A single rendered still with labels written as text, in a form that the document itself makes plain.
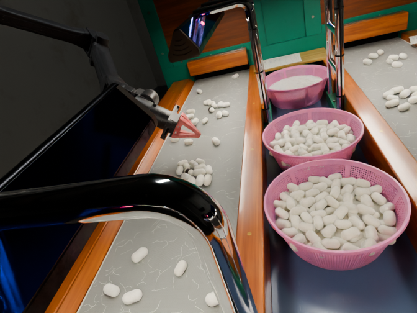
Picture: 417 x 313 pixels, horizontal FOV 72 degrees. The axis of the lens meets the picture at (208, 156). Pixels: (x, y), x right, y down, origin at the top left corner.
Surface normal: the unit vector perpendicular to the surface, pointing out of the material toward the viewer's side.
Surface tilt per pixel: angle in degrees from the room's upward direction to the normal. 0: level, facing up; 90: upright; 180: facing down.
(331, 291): 0
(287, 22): 90
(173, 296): 0
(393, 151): 0
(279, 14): 90
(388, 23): 90
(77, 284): 45
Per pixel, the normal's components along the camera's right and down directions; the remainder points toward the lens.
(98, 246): 0.50, -0.67
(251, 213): -0.25, -0.82
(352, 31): -0.15, 0.56
